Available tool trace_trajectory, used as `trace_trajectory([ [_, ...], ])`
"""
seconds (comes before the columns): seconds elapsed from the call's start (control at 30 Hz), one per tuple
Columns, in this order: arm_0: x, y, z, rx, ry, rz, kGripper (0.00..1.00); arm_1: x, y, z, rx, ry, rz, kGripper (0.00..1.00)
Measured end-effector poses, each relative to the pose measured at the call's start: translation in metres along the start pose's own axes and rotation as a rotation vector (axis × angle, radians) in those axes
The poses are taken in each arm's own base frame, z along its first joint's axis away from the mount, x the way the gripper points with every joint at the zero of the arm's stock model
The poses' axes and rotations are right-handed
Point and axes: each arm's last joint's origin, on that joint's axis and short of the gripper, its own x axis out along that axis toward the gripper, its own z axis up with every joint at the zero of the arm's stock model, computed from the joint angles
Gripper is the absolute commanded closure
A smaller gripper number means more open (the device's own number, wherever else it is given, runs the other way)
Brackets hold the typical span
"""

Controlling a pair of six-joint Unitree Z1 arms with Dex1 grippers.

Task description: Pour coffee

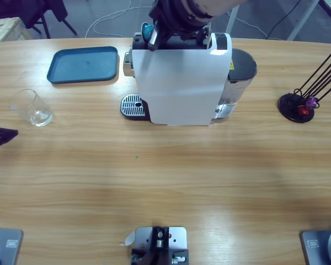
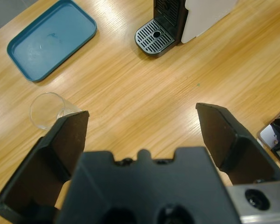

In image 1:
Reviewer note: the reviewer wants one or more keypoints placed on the black chair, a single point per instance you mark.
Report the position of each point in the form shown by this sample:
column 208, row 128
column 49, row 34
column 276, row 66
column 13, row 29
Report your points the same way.
column 52, row 8

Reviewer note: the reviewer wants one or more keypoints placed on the white capsule coffee machine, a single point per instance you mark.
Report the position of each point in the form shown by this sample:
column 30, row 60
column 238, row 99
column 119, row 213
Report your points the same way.
column 182, row 88

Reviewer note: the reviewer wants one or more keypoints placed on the blue rectangular plastic tray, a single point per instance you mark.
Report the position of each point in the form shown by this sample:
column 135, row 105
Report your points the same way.
column 82, row 64

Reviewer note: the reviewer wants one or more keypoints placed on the blue coffee capsule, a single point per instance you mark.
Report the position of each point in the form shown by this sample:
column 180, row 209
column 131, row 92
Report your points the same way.
column 147, row 31

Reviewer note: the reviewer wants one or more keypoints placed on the pale wooden crate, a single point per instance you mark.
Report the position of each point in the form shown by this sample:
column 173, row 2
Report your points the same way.
column 2, row 30

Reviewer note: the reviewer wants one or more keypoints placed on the black capsule holder with rods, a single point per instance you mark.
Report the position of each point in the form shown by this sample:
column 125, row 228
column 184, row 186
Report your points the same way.
column 288, row 109

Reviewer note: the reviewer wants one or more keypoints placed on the white camera mount dark post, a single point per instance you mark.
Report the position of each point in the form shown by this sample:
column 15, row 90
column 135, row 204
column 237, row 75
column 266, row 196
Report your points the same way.
column 179, row 234

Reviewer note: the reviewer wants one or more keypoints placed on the white metal table leg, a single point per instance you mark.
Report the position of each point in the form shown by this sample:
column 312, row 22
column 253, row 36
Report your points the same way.
column 303, row 20
column 231, row 23

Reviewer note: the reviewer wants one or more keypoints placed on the purple coffee capsule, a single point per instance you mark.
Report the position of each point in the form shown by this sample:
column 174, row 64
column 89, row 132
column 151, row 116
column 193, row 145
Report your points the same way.
column 311, row 102

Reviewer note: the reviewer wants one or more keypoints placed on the white paper tape tag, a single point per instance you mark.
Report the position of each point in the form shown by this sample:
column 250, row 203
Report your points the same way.
column 129, row 238

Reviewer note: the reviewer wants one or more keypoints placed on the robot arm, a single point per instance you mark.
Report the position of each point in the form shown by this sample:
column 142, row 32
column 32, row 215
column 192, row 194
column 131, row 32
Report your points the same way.
column 215, row 5

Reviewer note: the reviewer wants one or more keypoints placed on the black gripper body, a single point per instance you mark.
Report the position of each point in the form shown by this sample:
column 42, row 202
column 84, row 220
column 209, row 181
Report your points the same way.
column 176, row 16

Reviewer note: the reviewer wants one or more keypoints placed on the clear water tank black lid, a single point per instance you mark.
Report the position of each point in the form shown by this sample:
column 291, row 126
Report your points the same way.
column 241, row 66

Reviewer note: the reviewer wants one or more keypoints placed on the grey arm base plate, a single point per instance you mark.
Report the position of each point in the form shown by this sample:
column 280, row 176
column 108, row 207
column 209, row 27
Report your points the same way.
column 320, row 245
column 5, row 245

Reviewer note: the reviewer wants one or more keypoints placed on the clear drinking glass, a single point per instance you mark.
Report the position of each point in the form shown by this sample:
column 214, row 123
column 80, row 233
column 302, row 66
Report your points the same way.
column 30, row 109

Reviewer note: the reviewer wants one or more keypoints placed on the red coffee capsule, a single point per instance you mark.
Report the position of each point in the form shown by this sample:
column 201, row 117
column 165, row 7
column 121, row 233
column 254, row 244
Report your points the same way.
column 302, row 111

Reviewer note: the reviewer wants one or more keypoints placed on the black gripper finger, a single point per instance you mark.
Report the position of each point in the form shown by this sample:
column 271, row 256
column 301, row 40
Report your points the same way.
column 205, row 34
column 155, row 37
column 1, row 136

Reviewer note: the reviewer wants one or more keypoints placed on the silver slotted drip tray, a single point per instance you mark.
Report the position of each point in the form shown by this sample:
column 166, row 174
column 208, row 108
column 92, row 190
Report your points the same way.
column 131, row 106

